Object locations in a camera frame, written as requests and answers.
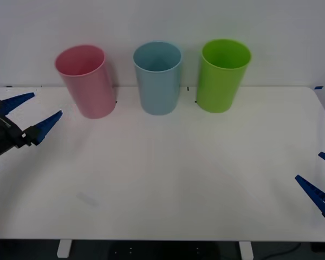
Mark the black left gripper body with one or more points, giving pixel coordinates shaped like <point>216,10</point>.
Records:
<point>2,135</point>

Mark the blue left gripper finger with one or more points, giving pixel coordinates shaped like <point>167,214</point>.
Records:
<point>15,102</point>
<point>44,127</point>

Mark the pink plastic bin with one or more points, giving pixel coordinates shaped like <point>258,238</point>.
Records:
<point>89,86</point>

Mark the white table leg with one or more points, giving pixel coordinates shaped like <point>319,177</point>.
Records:
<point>245,249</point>
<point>64,247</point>

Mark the pale blue plastic bin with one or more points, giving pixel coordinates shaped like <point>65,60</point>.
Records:
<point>158,89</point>

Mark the green plastic bin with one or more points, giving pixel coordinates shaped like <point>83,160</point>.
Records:
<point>219,86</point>

